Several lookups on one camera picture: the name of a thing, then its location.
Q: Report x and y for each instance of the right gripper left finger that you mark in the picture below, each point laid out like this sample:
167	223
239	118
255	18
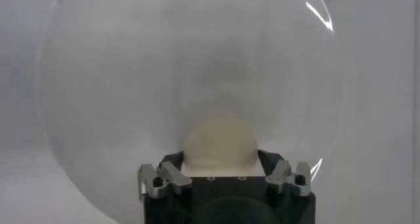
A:
164	181

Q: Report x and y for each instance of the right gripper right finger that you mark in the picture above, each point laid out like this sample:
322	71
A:
288	177

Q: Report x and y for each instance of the white steamed baozi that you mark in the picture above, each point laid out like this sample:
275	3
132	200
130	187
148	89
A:
220	143

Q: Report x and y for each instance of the round white plate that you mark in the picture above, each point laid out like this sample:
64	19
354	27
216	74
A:
131	64

